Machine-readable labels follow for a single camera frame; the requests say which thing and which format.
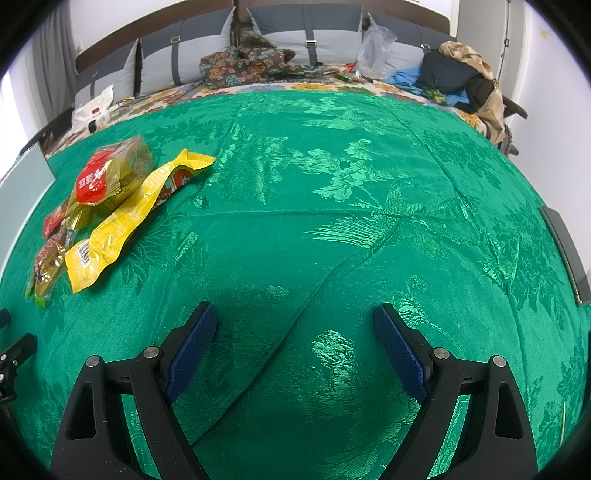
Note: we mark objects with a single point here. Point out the small green snack packet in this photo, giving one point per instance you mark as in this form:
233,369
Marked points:
46,267

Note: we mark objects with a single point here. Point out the dark furniture piece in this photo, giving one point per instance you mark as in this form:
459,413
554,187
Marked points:
515,108

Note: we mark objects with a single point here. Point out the blue cloth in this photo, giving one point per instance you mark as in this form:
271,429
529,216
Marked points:
406,76

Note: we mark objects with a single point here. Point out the floral bedsheet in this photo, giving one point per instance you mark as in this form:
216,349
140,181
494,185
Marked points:
304,86

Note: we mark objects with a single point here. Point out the green patterned blanket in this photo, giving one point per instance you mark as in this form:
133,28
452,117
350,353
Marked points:
323,207

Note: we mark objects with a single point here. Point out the white cardboard box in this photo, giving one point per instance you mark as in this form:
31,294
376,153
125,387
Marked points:
23,207

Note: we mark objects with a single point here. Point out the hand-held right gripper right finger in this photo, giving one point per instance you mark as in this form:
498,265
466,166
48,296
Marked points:
401,355

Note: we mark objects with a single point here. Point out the small green leafy item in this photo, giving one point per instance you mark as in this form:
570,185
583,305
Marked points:
435,96

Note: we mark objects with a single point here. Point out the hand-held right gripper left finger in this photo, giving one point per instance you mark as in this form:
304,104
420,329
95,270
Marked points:
191,355

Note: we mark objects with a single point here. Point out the dark floral cloth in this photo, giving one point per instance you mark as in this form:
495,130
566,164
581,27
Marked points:
240,64

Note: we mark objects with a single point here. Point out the white plastic bag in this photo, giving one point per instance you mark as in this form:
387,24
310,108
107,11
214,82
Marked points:
92,106

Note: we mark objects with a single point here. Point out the clear olive packet red label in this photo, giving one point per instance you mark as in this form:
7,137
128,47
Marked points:
99,180

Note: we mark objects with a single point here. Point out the clear plastic bag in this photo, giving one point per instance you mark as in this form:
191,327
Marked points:
374,50

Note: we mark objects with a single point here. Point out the pile of colourful wrappers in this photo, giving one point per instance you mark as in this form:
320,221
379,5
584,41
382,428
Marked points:
346,71

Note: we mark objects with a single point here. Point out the grey curtain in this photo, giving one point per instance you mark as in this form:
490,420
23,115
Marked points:
55,46

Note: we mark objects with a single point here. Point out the black clothing pile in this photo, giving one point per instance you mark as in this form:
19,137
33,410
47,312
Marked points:
443,71

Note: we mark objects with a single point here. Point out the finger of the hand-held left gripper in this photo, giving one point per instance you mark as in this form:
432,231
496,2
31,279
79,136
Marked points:
3,319
16,353

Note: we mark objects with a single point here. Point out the tiny red snack packet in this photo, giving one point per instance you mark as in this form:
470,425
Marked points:
54,221

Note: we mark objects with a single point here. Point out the beige garment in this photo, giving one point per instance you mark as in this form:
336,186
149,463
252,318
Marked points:
466,53

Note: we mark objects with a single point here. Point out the long yellow snack packet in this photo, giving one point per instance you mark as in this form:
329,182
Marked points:
111,240

